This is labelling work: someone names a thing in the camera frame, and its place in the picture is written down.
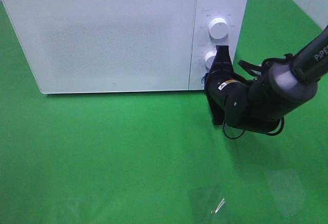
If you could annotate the round microwave door button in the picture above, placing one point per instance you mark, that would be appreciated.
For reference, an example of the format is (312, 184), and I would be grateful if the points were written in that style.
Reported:
(203, 80)

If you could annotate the white microwave oven body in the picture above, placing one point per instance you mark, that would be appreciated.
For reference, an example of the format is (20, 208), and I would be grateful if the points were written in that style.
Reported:
(220, 1)

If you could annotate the white microwave door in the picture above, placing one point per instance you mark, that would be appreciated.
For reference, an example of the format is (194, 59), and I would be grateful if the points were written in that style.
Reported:
(88, 46)

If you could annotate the clear tape patch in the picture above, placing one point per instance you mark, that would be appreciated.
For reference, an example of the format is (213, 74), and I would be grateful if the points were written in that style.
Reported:
(206, 200)

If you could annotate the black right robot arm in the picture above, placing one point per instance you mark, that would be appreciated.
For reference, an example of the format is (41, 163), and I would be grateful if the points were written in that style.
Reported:
(279, 86)

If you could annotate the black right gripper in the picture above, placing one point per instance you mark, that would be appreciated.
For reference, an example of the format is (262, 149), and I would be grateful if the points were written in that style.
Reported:
(218, 81)

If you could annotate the white microwave knob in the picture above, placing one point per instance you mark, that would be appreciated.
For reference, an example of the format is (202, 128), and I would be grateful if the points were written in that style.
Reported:
(209, 58)
(218, 27)

